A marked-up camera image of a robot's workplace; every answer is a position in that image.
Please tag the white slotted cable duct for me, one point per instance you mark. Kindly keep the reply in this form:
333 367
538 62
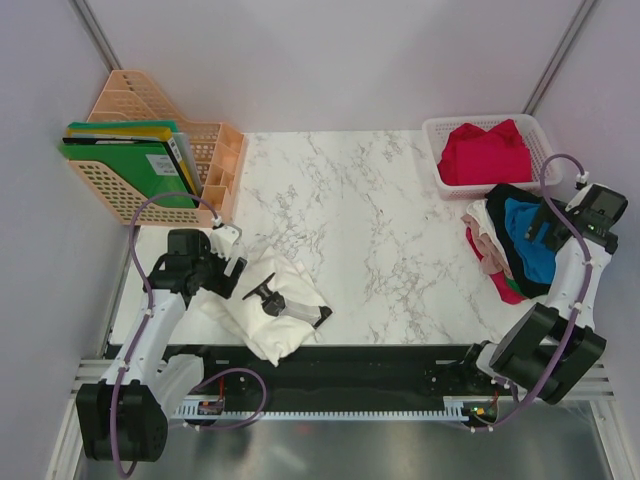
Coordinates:
198 409

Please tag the red t shirt in basket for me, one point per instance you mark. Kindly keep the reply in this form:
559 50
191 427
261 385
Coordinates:
473 156

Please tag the green file folder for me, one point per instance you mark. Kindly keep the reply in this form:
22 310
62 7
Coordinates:
135 170

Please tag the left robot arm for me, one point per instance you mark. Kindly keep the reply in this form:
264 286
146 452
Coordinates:
124 416

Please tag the peach plastic file organizer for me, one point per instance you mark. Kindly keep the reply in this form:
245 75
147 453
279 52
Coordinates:
147 163

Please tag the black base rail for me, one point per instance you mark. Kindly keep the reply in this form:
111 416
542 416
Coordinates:
346 378

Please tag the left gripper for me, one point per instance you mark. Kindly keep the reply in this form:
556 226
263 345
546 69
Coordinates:
223 284

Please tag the white t shirt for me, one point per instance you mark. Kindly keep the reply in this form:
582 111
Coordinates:
274 308

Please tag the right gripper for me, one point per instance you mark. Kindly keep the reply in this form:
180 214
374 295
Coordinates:
548 213

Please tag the blue t shirt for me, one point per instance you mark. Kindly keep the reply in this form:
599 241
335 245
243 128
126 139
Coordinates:
538 262

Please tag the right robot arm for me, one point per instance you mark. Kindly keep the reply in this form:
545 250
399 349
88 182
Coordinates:
554 344

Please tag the black t shirt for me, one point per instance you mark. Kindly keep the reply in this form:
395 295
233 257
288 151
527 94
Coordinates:
496 208

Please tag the beige pink t shirt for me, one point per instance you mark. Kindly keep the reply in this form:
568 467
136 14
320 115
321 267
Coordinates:
485 240

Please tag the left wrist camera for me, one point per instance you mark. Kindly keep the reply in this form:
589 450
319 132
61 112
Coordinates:
224 240

